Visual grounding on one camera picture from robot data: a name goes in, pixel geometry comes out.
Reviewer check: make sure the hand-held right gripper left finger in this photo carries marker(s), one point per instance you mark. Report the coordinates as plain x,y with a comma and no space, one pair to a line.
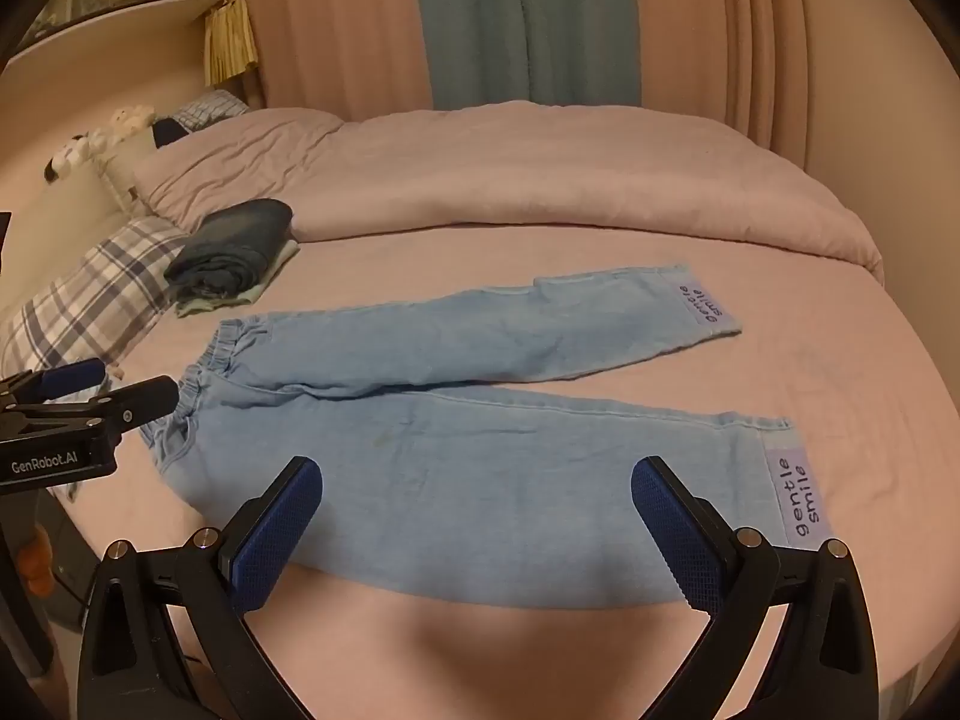
276,536

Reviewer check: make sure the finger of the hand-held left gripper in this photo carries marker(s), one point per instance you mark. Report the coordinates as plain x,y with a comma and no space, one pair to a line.
71,376
146,399

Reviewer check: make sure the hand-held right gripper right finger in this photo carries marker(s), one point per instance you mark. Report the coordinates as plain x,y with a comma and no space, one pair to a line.
679,536

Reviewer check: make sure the light blue denim pants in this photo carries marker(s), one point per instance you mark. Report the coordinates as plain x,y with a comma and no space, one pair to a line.
465,480

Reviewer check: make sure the grey plaid pillow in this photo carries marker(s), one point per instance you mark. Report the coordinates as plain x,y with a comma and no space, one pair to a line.
90,292

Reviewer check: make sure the folded light green cloth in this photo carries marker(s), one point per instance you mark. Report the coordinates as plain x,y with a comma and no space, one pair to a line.
262,274

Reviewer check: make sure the folded dark blue jeans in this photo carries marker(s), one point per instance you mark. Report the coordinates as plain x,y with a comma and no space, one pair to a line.
229,244

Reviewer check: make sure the white pillow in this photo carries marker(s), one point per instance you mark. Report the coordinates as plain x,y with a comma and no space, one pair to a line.
124,169

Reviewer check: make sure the black and white plush toy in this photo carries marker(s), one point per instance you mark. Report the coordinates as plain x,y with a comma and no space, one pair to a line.
71,154

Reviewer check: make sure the blue checked pillow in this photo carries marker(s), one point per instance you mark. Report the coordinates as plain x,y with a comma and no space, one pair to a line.
210,109

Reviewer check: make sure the pink duvet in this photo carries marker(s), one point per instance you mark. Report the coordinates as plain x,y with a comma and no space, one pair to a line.
525,172

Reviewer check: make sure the pink curtain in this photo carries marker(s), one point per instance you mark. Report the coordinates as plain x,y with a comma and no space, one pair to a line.
750,37

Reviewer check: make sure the teal curtain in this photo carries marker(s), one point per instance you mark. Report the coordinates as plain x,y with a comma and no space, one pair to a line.
525,15

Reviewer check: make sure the cream wall shelf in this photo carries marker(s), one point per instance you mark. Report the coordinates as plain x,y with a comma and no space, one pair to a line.
112,22

